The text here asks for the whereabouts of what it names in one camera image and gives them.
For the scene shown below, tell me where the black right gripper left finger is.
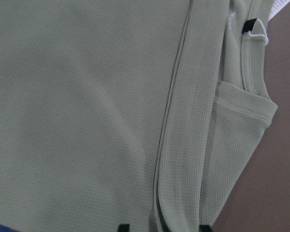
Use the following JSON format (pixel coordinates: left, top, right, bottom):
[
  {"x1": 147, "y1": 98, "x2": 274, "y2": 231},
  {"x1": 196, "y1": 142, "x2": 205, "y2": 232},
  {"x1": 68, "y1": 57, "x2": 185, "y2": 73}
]
[{"x1": 117, "y1": 224, "x2": 130, "y2": 232}]

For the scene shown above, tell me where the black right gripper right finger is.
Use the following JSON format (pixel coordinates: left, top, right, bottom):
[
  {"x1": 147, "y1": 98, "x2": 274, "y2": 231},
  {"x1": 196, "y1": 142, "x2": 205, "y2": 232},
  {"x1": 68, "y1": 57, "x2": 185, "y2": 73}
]
[{"x1": 199, "y1": 224, "x2": 212, "y2": 232}]

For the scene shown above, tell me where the olive green long-sleeve shirt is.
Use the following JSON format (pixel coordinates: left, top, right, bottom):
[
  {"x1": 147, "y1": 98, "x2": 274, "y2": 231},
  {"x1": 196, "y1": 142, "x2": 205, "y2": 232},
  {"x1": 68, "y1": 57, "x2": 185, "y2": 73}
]
[{"x1": 0, "y1": 0, "x2": 277, "y2": 232}]

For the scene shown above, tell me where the white shirt hang tag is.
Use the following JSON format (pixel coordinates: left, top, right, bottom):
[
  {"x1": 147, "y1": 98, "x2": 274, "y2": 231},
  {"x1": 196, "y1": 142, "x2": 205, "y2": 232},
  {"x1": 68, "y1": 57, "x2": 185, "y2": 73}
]
[{"x1": 268, "y1": 0, "x2": 289, "y2": 21}]

